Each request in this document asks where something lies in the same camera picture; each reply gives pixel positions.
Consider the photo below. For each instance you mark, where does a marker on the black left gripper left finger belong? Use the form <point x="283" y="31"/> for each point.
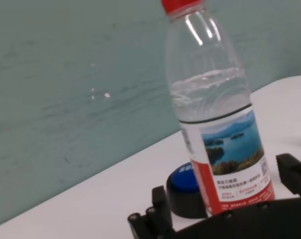
<point x="160" y="214"/>

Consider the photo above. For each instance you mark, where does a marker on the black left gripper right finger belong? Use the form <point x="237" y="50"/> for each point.
<point x="292" y="174"/>

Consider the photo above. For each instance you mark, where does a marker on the clear water bottle red cap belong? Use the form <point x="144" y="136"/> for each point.
<point x="215" y="124"/>

